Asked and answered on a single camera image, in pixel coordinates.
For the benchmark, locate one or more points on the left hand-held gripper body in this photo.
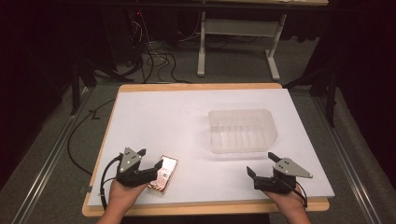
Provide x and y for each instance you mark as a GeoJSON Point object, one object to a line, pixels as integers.
{"type": "Point", "coordinates": [128, 161]}

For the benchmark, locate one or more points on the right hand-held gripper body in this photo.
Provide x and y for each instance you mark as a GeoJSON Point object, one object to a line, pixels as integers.
{"type": "Point", "coordinates": [285, 174]}

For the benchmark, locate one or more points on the shiny pink snack packet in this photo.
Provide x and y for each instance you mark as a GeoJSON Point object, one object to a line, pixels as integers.
{"type": "Point", "coordinates": [167, 174]}

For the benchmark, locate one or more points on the person's right hand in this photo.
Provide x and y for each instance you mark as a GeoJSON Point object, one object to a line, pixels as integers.
{"type": "Point", "coordinates": [288, 200]}

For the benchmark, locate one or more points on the person's left hand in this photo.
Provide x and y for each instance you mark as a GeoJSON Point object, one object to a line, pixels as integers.
{"type": "Point", "coordinates": [123, 194]}

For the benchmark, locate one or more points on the clear plastic container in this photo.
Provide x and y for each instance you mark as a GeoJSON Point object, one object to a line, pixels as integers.
{"type": "Point", "coordinates": [243, 132]}

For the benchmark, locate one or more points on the white table cover sheet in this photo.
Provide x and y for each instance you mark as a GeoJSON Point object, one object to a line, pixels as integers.
{"type": "Point", "coordinates": [174, 124]}

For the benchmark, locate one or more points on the grey tape piece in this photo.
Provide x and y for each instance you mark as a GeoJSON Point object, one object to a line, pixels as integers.
{"type": "Point", "coordinates": [87, 189]}

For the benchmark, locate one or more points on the black metal stand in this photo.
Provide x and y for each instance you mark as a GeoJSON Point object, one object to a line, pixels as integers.
{"type": "Point", "coordinates": [331, 93]}
{"type": "Point", "coordinates": [76, 87]}

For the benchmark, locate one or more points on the metal floor rail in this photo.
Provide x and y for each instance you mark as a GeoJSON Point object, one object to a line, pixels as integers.
{"type": "Point", "coordinates": [345, 161]}
{"type": "Point", "coordinates": [46, 168]}

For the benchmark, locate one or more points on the white desk frame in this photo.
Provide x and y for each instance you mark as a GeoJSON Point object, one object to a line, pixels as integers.
{"type": "Point", "coordinates": [239, 28]}

